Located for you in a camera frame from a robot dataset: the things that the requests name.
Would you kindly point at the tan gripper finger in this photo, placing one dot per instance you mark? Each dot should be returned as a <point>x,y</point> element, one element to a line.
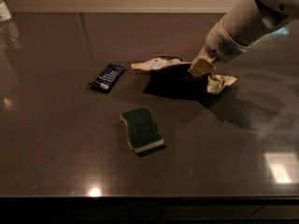
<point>201,66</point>

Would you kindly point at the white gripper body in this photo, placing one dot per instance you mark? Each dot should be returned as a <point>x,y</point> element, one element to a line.
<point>221,46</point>

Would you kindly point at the brown chip bag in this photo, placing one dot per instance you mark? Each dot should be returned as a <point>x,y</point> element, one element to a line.
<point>170,77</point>

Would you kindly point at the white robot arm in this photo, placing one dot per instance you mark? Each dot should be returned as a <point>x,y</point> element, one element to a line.
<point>245,23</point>

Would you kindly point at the green and yellow sponge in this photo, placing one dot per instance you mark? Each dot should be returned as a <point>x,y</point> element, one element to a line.
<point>142,132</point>

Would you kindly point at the blue snack bar wrapper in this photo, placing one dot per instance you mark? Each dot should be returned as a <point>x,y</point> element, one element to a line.
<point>107,79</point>

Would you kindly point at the white container at left edge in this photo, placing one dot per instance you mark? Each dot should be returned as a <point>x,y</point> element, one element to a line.
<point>5,14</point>

